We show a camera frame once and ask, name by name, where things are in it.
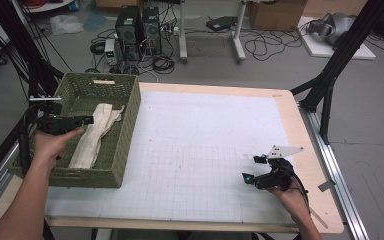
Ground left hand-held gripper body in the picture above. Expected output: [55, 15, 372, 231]
[28, 96, 81, 136]

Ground grey rounded device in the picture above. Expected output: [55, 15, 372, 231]
[306, 12, 356, 46]

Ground white floor board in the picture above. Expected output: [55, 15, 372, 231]
[298, 16, 377, 61]

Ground loose black floor cable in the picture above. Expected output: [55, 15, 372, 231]
[244, 29, 303, 63]

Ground black computer tower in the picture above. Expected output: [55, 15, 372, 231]
[141, 6, 163, 56]
[114, 6, 144, 63]

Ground person's left hand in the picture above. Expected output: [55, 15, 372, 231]
[32, 127, 86, 168]

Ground person's dark clothing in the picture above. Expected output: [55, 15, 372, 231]
[113, 229, 258, 240]

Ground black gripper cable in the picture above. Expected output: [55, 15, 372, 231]
[18, 101, 48, 168]
[289, 164, 312, 214]

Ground round white table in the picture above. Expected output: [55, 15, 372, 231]
[19, 0, 76, 14]

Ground beige tape strip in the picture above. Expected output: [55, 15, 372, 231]
[309, 208, 329, 230]

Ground cream printed cloth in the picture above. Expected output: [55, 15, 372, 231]
[68, 102, 126, 170]

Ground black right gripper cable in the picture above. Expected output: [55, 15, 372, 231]
[289, 164, 312, 214]

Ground white power strip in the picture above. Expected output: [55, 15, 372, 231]
[161, 26, 181, 36]

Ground grey metal bracket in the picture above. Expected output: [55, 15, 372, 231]
[317, 179, 337, 193]

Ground black metal stand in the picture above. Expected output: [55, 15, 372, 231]
[0, 0, 65, 98]
[289, 0, 384, 145]

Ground small white power supply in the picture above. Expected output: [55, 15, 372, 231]
[104, 38, 118, 66]

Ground clear plastic bag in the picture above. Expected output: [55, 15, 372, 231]
[49, 13, 84, 36]

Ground green woven basket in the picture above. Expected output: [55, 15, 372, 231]
[8, 72, 142, 189]

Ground coiled black cable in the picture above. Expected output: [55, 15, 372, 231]
[151, 54, 176, 75]

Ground large cardboard box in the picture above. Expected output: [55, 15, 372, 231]
[249, 0, 308, 32]

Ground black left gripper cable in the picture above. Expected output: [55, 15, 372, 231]
[18, 101, 48, 168]

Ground flat black device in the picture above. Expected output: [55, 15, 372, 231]
[205, 15, 238, 33]

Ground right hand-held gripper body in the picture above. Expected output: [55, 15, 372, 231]
[253, 145, 304, 192]

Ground white desk frame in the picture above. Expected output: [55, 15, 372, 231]
[178, 0, 248, 64]

